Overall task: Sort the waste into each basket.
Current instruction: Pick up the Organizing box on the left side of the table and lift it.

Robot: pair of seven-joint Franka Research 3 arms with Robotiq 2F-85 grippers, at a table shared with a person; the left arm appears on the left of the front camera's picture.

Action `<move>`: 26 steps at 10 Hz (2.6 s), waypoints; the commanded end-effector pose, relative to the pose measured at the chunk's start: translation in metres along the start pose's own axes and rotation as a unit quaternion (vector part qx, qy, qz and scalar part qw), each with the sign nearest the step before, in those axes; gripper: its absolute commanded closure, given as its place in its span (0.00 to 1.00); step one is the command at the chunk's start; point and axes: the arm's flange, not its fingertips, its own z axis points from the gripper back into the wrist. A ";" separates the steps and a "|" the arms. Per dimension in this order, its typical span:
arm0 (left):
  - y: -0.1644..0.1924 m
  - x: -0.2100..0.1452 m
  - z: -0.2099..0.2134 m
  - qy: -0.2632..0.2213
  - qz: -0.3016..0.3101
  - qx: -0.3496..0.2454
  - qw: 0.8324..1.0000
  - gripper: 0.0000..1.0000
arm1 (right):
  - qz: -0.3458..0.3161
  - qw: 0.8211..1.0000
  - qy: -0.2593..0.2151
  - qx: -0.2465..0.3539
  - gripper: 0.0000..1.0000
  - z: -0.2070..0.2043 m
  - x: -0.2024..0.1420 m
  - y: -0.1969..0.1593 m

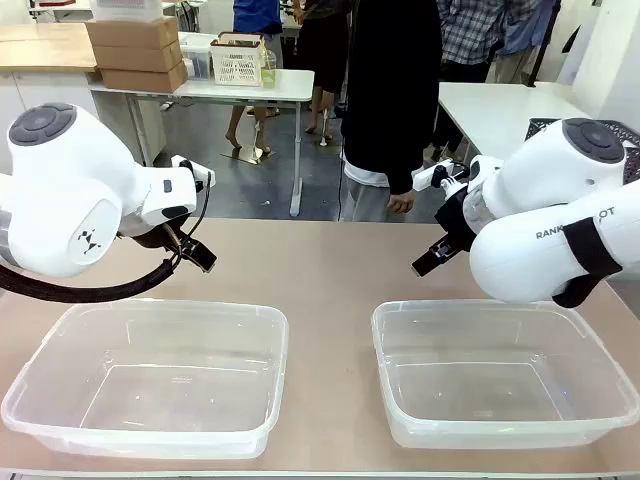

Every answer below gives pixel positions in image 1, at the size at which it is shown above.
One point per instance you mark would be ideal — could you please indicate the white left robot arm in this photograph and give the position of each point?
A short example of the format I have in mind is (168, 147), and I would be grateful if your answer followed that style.
(65, 200)

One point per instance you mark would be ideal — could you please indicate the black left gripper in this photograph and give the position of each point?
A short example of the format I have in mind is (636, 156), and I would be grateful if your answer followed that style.
(160, 237)

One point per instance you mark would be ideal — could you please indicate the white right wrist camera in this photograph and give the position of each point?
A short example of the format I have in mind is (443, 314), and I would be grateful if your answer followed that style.
(425, 177)

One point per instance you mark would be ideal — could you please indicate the clear plastic bin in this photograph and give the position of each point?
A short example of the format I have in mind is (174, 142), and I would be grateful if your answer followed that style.
(150, 440)
(500, 432)

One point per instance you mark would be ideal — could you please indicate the light wooden counter top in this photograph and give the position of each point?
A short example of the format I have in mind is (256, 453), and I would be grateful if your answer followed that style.
(45, 47)

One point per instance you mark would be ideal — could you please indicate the green drink cup with straw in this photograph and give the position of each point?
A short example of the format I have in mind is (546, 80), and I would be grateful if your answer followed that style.
(268, 75)

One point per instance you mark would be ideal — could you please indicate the person in khaki trousers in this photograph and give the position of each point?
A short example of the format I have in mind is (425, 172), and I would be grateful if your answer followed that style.
(525, 45)

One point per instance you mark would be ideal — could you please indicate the white cabinet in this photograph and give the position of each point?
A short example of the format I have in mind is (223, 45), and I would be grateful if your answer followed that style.
(45, 90)

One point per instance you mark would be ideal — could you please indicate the clear storage box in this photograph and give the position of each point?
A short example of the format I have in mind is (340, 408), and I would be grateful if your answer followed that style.
(196, 55)

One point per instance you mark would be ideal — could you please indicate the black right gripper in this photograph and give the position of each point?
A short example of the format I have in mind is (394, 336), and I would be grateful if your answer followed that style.
(455, 220)

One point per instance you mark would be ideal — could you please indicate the gold floor stand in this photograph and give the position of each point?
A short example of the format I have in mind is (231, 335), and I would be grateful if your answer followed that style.
(247, 154)

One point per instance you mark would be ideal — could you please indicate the white folding table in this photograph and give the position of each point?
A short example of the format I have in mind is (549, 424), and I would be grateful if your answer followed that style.
(240, 92)

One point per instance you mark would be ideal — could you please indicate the person in plaid shirt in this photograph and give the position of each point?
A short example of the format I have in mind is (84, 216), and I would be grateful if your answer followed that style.
(470, 35)

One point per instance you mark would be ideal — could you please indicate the white plastic lattice basket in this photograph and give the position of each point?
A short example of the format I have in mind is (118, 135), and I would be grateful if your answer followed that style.
(236, 62)

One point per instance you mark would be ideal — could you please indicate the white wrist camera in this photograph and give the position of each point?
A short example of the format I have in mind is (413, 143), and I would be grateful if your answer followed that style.
(425, 177)
(192, 170)

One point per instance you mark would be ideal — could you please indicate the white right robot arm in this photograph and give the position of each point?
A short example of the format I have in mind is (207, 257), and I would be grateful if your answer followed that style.
(550, 190)

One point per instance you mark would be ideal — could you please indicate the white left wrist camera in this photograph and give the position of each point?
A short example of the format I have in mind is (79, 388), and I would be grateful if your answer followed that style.
(192, 170)

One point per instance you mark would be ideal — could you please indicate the brown cardboard box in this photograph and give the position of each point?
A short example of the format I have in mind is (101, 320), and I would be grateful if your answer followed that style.
(142, 80)
(132, 32)
(137, 57)

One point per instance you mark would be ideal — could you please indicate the person in black sweater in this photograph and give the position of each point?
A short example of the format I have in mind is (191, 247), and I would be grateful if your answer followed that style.
(390, 75)

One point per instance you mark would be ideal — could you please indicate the person in black dress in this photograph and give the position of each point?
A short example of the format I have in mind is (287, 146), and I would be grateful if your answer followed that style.
(320, 45)

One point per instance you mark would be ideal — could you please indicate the person in blue shirt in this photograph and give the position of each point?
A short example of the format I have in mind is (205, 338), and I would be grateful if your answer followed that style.
(255, 15)

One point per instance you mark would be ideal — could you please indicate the person's left hand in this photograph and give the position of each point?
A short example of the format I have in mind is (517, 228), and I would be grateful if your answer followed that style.
(401, 202)

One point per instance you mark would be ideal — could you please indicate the person's left forearm black sleeve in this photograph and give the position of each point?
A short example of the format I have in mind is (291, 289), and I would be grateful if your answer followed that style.
(415, 150)

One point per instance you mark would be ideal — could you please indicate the white box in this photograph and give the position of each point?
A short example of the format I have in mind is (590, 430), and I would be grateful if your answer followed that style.
(127, 9)

